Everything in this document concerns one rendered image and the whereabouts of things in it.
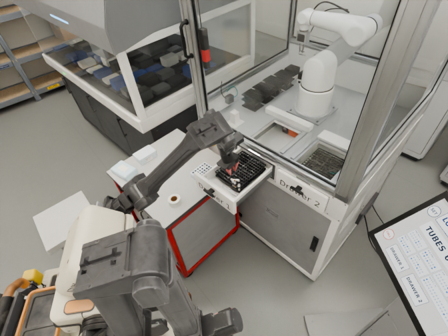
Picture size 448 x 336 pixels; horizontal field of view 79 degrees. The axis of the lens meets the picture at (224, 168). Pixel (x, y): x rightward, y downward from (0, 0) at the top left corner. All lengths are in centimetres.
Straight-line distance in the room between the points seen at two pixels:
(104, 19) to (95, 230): 118
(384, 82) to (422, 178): 216
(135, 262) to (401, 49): 84
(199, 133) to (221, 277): 154
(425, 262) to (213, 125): 83
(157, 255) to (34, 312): 99
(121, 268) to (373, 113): 88
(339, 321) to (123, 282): 178
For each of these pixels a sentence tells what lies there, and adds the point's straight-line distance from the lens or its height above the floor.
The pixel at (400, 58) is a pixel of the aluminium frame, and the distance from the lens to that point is 95.
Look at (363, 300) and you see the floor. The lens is 221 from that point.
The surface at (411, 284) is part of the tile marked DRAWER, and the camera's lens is 117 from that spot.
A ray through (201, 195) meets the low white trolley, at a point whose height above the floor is 76.
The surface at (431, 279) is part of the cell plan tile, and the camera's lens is 115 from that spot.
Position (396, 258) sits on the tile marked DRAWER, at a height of 100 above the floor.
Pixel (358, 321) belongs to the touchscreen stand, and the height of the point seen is 4.
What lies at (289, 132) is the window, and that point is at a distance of 130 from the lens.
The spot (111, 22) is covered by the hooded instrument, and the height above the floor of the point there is 152.
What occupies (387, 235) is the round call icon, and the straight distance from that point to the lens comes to 123.
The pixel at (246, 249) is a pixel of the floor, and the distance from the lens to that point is 222.
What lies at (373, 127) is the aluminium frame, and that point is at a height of 137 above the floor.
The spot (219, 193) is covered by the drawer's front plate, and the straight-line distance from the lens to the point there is 135.
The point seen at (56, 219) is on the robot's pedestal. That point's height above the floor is 76.
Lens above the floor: 197
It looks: 46 degrees down
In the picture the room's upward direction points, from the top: 6 degrees counter-clockwise
